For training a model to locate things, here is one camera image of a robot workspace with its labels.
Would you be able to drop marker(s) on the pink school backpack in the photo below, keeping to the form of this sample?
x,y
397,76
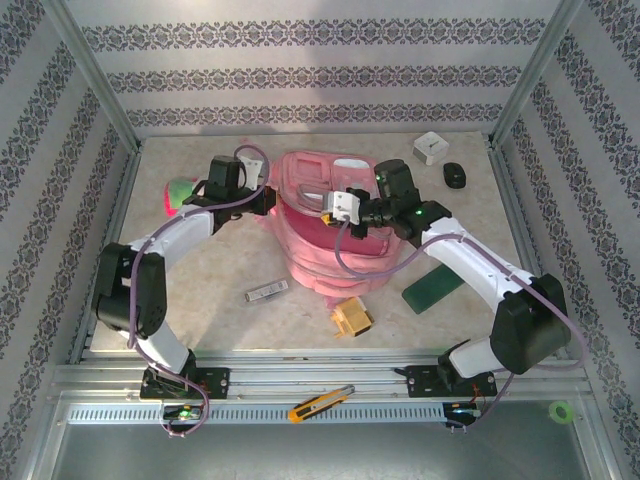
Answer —
x,y
340,260

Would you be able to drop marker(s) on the white green pink plush toy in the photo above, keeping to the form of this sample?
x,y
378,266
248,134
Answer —
x,y
177,192

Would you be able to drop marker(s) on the silver rectangular bar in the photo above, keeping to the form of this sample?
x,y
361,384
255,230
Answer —
x,y
266,291

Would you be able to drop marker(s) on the yellow wooden block toy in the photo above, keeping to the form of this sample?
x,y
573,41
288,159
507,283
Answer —
x,y
352,317

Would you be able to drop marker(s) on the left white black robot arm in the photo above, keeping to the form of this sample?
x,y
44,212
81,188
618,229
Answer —
x,y
185,230

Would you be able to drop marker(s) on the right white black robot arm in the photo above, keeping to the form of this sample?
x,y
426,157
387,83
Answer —
x,y
475,260

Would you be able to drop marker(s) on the black computer mouse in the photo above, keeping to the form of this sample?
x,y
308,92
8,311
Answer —
x,y
455,175

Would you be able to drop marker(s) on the white square alarm clock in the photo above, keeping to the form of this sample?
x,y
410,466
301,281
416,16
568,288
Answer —
x,y
430,147

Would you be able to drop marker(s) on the yellow black utility knife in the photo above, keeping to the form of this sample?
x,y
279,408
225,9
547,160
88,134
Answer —
x,y
320,402

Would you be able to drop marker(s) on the small circuit board green light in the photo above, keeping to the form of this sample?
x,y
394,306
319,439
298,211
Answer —
x,y
462,410
182,413

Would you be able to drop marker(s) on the green tape roll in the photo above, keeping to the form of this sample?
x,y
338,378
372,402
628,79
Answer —
x,y
551,412

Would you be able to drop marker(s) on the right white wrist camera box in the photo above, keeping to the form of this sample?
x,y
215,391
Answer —
x,y
342,205

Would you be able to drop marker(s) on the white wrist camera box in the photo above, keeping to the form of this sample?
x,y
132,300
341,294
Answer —
x,y
342,205
252,170

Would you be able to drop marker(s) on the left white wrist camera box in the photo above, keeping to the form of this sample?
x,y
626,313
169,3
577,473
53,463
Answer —
x,y
252,170

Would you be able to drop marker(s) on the aluminium side rail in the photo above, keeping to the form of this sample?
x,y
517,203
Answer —
x,y
515,210
125,200

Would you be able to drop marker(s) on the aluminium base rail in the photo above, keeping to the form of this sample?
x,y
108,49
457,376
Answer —
x,y
310,372

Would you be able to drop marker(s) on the aluminium corner post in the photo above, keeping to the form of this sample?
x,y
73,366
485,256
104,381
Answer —
x,y
102,85
525,85

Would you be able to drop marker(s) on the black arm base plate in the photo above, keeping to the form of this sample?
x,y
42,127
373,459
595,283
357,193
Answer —
x,y
425,382
217,380

